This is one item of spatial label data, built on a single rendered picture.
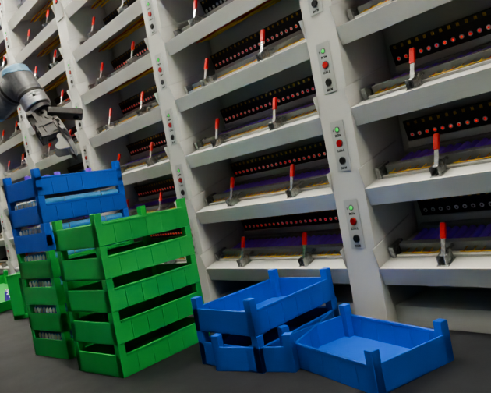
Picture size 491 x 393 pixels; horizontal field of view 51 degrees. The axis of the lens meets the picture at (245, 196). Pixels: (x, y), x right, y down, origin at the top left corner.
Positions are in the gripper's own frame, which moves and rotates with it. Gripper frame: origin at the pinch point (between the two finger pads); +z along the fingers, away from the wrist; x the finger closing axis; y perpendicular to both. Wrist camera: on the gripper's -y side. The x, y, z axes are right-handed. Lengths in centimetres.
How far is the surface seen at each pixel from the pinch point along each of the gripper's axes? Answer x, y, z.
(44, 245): 11.6, 25.4, 25.3
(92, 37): -18, -36, -49
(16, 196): 6.5, 24.2, 6.7
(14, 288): -84, 35, 13
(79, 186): 11.6, 8.0, 14.3
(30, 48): -75, -29, -89
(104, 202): 6.5, 2.7, 21.2
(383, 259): 63, -32, 80
